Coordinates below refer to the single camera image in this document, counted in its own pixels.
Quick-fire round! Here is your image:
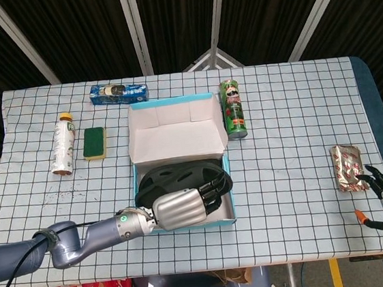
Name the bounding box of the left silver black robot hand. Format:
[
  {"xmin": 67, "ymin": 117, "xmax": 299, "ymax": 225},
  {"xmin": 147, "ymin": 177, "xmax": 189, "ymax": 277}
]
[{"xmin": 149, "ymin": 171, "xmax": 234, "ymax": 233}]

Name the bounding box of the light blue shoe box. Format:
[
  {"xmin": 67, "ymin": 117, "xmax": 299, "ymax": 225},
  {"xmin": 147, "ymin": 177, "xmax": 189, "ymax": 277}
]
[{"xmin": 123, "ymin": 91, "xmax": 239, "ymax": 237}]

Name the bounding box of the blue cookie package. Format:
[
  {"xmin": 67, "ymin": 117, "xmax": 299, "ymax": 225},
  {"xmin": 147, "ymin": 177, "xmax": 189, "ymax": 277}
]
[{"xmin": 88, "ymin": 80, "xmax": 151, "ymax": 111}]

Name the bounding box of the silver red snack packet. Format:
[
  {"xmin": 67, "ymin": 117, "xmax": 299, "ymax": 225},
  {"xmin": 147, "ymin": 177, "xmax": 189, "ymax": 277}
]
[{"xmin": 328, "ymin": 142, "xmax": 371, "ymax": 195}]

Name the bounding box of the green yellow sponge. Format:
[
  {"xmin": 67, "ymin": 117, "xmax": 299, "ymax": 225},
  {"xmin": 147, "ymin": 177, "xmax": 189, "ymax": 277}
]
[{"xmin": 80, "ymin": 126, "xmax": 110, "ymax": 162}]

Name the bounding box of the blue checkered tablecloth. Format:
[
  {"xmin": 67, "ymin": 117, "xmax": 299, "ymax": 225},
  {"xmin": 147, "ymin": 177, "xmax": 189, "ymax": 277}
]
[{"xmin": 0, "ymin": 49, "xmax": 383, "ymax": 287}]

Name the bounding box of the green Pringles can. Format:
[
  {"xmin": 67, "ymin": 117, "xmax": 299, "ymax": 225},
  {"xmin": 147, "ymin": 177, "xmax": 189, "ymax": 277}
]
[{"xmin": 218, "ymin": 77, "xmax": 249, "ymax": 142}]

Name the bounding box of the dark blue table pad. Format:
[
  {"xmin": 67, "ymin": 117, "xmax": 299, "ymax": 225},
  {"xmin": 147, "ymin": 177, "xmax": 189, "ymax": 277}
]
[{"xmin": 349, "ymin": 53, "xmax": 383, "ymax": 198}]

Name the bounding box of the white table leg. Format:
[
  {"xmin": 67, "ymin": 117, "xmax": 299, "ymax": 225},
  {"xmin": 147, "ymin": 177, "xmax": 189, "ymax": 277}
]
[{"xmin": 286, "ymin": 262, "xmax": 298, "ymax": 287}]

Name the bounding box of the white bottle yellow cap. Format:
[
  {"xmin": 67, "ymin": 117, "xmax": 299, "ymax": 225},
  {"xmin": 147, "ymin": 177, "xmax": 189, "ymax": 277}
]
[{"xmin": 44, "ymin": 111, "xmax": 80, "ymax": 176}]

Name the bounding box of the white triangular partition foot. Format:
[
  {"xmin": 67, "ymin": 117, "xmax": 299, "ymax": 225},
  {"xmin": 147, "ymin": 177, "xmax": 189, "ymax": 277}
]
[{"xmin": 180, "ymin": 45, "xmax": 246, "ymax": 73}]

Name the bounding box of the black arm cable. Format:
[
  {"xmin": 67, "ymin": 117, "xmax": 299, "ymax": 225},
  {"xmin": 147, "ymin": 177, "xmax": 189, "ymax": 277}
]
[{"xmin": 0, "ymin": 211, "xmax": 132, "ymax": 287}]

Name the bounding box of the white partition frame post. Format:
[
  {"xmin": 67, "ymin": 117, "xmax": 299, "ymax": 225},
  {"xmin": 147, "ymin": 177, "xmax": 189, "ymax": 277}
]
[
  {"xmin": 202, "ymin": 0, "xmax": 235, "ymax": 69},
  {"xmin": 117, "ymin": 0, "xmax": 155, "ymax": 78},
  {"xmin": 281, "ymin": 0, "xmax": 365, "ymax": 62},
  {"xmin": 0, "ymin": 0, "xmax": 62, "ymax": 91}
]

